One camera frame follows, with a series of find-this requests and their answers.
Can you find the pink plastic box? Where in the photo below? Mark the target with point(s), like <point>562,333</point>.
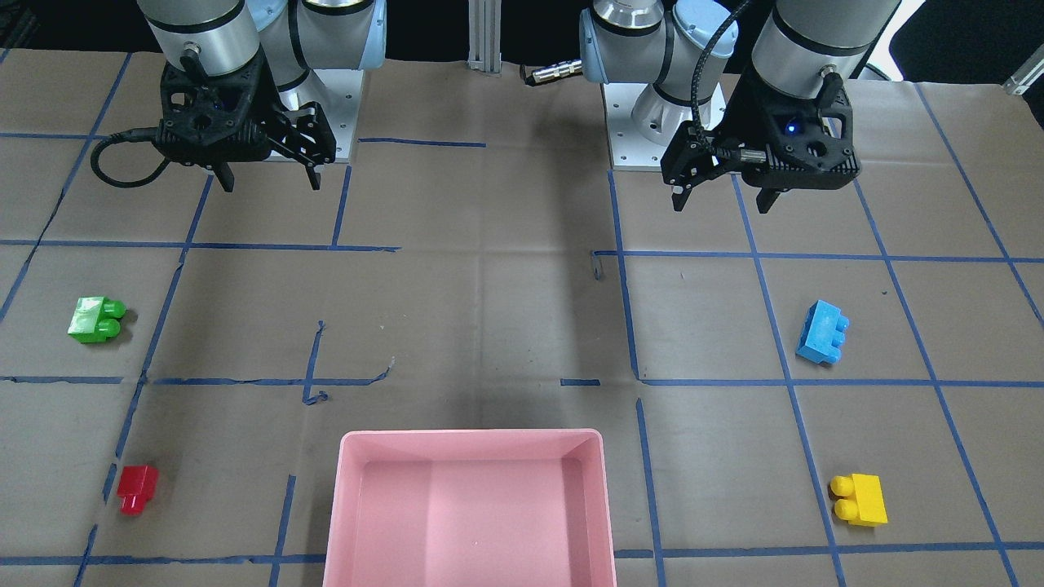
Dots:
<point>471,508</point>

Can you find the green toy block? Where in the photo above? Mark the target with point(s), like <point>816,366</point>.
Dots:
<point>96,319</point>

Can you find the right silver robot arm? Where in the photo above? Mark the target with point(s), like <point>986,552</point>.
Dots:
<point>295,36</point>

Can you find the blue toy block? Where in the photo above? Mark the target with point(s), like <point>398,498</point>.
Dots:
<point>823,334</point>

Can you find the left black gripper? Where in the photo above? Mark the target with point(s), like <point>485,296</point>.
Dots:
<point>736,112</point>

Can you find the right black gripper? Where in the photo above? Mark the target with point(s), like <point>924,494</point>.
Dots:
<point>272,104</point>

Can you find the red toy block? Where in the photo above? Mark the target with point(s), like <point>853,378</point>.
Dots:
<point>136,488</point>

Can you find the yellow toy block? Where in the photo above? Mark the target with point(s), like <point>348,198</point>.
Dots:
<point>858,499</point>

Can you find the aluminium profile post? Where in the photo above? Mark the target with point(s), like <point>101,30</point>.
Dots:
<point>484,37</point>

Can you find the metal cable connector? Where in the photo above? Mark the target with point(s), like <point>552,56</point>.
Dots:
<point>551,73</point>

